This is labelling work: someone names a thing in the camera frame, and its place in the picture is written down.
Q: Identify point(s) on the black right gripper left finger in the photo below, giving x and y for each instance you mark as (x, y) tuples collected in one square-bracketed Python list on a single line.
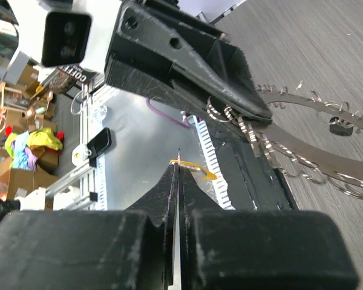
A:
[(129, 249)]

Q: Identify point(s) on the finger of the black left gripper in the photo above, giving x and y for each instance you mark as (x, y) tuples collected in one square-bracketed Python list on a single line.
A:
[(182, 67)]

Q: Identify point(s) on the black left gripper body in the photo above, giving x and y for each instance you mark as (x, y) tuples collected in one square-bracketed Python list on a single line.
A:
[(193, 15)]

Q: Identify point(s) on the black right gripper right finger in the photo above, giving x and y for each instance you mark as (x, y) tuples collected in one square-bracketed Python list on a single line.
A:
[(239, 249)]

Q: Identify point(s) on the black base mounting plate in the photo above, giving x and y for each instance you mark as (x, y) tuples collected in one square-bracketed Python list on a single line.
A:
[(252, 183)]

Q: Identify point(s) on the silver key black head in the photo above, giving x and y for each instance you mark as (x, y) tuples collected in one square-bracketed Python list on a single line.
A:
[(340, 127)]

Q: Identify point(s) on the white slotted cable duct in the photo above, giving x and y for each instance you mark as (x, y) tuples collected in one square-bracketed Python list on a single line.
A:
[(219, 184)]

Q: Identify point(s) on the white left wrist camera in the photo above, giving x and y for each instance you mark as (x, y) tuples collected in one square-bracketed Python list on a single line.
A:
[(58, 33)]

